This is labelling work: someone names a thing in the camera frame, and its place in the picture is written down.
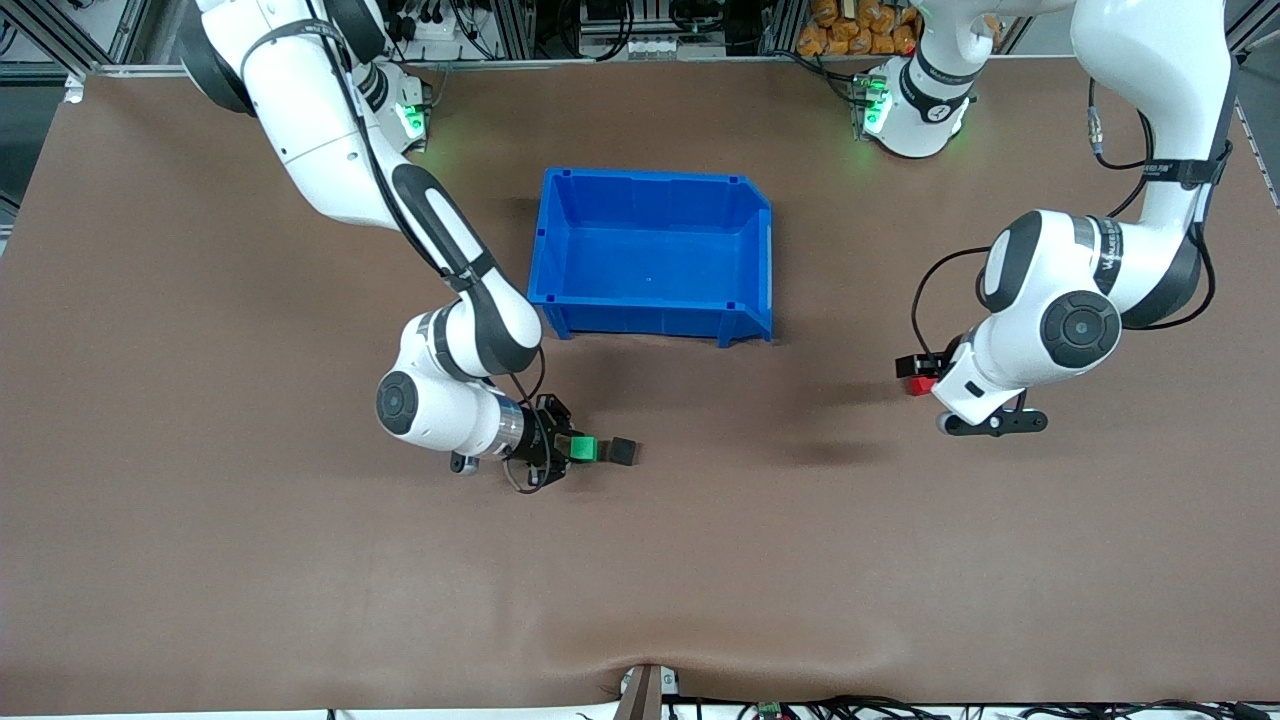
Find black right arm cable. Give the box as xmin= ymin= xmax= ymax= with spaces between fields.
xmin=238 ymin=0 xmax=549 ymax=495

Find white power strip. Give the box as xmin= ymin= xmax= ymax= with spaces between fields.
xmin=385 ymin=8 xmax=453 ymax=63

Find black electronics box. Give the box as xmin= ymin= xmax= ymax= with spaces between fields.
xmin=578 ymin=0 xmax=728 ymax=59

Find orange snack bags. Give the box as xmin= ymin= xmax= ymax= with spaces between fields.
xmin=796 ymin=0 xmax=926 ymax=57

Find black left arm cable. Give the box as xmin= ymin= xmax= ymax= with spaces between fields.
xmin=909 ymin=78 xmax=1218 ymax=363

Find brown table mat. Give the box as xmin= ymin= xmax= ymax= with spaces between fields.
xmin=0 ymin=55 xmax=1280 ymax=717

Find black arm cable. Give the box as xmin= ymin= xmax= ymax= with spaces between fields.
xmin=238 ymin=0 xmax=549 ymax=495
xmin=909 ymin=78 xmax=1218 ymax=363

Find metal clamp bracket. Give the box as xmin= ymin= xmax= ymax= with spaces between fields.
xmin=615 ymin=663 xmax=682 ymax=720

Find silver table edge rail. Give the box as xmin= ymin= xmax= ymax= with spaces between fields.
xmin=60 ymin=52 xmax=1086 ymax=79

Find blue plastic storage bin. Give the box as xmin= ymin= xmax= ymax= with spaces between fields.
xmin=527 ymin=167 xmax=775 ymax=348

